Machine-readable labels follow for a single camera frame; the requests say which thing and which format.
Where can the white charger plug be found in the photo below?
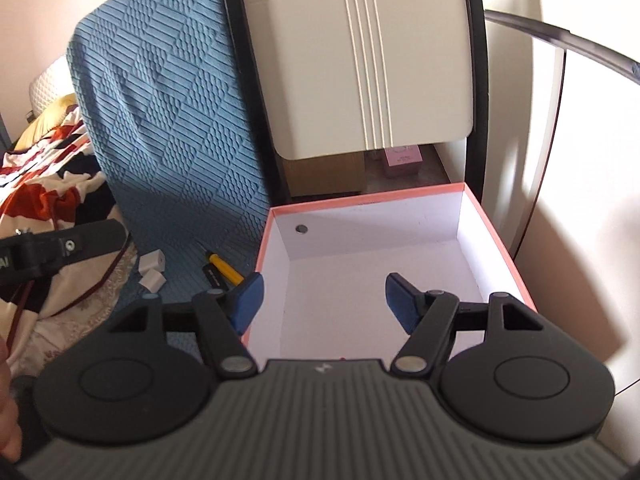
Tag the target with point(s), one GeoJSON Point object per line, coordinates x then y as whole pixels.
{"type": "Point", "coordinates": [151, 281]}
{"type": "Point", "coordinates": [152, 261]}

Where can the red white printed blanket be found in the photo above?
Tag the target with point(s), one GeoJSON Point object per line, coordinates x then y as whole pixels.
{"type": "Point", "coordinates": [45, 180]}

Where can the dark curved metal rail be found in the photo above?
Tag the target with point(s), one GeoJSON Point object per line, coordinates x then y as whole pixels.
{"type": "Point", "coordinates": [530, 29]}

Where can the beige lace bedsheet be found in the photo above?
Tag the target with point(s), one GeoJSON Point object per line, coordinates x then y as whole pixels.
{"type": "Point", "coordinates": [75, 325]}

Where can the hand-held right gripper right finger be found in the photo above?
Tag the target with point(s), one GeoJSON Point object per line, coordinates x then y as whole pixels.
{"type": "Point", "coordinates": [402, 305]}

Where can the white quilted headboard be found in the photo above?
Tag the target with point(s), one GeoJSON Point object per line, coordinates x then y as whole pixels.
{"type": "Point", "coordinates": [52, 82]}

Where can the yellow black pen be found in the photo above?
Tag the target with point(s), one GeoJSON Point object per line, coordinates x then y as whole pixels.
{"type": "Point", "coordinates": [225, 267]}

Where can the brown cardboard box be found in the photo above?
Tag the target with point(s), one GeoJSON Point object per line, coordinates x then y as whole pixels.
{"type": "Point", "coordinates": [325, 175]}

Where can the person's left hand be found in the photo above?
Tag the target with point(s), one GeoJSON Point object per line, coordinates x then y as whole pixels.
{"type": "Point", "coordinates": [7, 400]}

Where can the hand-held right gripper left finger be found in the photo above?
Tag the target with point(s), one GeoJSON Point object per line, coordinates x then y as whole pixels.
{"type": "Point", "coordinates": [247, 302]}

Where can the blue textured seat cushion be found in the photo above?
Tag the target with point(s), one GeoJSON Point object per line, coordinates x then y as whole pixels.
{"type": "Point", "coordinates": [165, 110]}

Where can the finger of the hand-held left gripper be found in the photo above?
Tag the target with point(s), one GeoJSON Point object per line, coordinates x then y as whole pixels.
{"type": "Point", "coordinates": [85, 245]}

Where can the small pink box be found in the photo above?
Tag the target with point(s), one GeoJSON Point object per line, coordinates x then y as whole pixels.
{"type": "Point", "coordinates": [402, 162]}

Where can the pink cardboard box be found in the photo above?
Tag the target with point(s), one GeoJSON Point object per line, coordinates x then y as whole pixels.
{"type": "Point", "coordinates": [350, 285]}

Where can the beige folding chair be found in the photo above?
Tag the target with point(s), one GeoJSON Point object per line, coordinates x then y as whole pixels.
{"type": "Point", "coordinates": [477, 85]}

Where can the yellow pillow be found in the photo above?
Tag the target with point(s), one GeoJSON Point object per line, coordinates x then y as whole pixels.
{"type": "Point", "coordinates": [45, 120]}

